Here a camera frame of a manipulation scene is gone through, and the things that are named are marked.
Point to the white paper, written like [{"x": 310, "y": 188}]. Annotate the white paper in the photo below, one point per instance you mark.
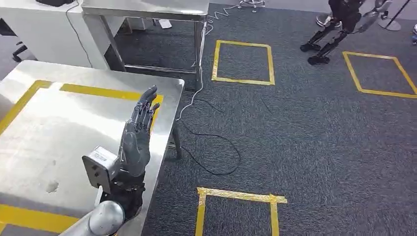
[{"x": 165, "y": 23}]

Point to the bare steel table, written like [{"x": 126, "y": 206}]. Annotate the bare steel table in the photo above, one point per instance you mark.
[{"x": 146, "y": 8}]

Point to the stool base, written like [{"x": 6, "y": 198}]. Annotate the stool base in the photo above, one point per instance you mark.
[{"x": 251, "y": 4}]

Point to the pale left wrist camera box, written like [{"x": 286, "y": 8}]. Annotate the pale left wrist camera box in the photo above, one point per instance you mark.
[{"x": 99, "y": 166}]

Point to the steel table with yellow tape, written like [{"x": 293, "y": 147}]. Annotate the steel table with yellow tape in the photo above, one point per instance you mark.
[{"x": 65, "y": 136}]

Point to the round stand base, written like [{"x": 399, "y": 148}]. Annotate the round stand base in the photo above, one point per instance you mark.
[{"x": 389, "y": 24}]

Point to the white cabinet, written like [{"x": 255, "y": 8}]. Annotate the white cabinet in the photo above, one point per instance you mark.
[{"x": 42, "y": 32}]

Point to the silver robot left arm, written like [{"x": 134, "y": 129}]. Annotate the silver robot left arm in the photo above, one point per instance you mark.
[{"x": 106, "y": 218}]

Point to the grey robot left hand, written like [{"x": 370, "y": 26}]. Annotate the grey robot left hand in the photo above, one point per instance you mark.
[{"x": 135, "y": 150}]

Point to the yellow tape strip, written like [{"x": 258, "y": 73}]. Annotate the yellow tape strip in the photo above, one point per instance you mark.
[
  {"x": 22, "y": 104},
  {"x": 35, "y": 218},
  {"x": 97, "y": 92}
]

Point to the black device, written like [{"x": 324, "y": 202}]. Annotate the black device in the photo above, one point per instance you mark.
[{"x": 53, "y": 2}]

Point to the black humanoid robot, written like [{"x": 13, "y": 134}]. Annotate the black humanoid robot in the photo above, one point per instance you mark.
[{"x": 345, "y": 13}]

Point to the black chair base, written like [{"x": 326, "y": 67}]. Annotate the black chair base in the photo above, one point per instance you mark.
[{"x": 19, "y": 51}]

